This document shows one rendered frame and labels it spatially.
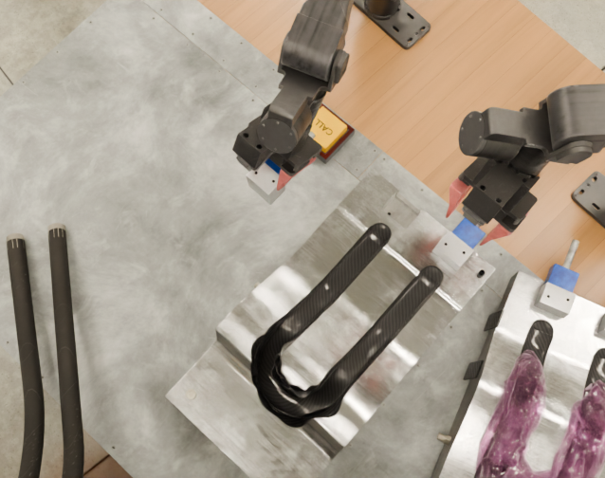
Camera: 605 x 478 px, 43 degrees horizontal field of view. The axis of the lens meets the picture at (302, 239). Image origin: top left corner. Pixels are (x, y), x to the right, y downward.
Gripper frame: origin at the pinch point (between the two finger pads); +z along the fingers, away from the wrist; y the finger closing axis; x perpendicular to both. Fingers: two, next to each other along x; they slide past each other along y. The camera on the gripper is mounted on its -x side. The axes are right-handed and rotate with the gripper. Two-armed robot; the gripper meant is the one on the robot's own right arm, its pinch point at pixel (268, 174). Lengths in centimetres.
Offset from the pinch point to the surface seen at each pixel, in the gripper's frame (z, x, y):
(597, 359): 2, 17, 58
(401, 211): 2.0, 14.8, 18.5
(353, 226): 3.6, 6.6, 14.5
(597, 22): 25, 157, 14
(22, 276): 27.6, -28.7, -21.7
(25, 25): 81, 53, -117
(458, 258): -2.1, 10.6, 30.8
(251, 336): 10.7, -17.5, 15.3
